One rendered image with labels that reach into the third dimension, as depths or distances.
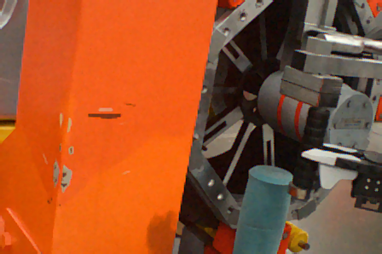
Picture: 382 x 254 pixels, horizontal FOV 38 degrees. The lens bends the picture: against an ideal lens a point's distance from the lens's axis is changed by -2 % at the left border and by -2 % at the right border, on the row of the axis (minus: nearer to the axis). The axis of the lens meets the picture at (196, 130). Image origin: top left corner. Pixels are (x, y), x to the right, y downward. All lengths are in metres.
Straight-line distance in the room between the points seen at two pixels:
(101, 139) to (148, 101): 0.06
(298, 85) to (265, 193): 0.23
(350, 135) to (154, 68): 0.58
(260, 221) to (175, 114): 0.47
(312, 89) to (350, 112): 0.19
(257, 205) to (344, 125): 0.22
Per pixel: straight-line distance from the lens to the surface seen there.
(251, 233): 1.07
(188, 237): 1.43
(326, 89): 0.90
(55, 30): 0.61
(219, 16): 1.06
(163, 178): 0.65
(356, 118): 1.10
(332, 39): 0.93
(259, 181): 1.04
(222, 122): 1.21
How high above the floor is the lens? 1.05
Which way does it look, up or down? 14 degrees down
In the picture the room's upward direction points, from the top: 10 degrees clockwise
